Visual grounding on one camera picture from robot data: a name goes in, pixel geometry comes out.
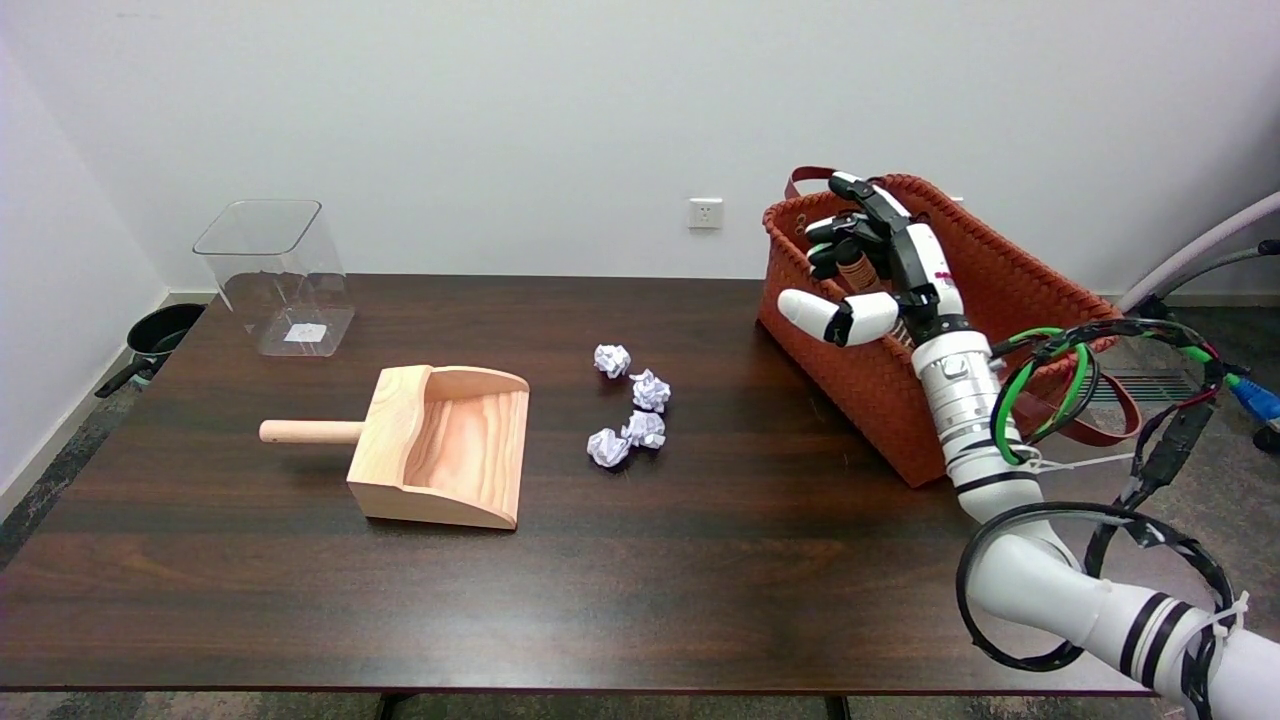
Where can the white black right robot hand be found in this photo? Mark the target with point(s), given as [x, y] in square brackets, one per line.
[920, 265]

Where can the black caster wheel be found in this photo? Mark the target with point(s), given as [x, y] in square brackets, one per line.
[1268, 438]

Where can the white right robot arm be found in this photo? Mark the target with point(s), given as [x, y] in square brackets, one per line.
[1040, 590]

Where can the crumpled white paper ball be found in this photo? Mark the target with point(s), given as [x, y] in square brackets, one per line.
[645, 430]
[612, 360]
[651, 390]
[607, 447]

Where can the black frying pan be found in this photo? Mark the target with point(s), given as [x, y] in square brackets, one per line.
[165, 330]

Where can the orange woven basket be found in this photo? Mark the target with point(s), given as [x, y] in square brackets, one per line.
[880, 400]

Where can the white wall socket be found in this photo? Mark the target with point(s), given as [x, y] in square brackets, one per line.
[705, 213]

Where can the clear plastic container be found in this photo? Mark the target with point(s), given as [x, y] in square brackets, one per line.
[275, 270]

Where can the floor vent grille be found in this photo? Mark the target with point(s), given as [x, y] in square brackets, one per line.
[1150, 388]

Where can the brown straw hand broom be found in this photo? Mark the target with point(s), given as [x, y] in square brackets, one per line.
[855, 274]

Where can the wooden dustpan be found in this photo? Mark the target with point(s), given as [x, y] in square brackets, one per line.
[450, 450]

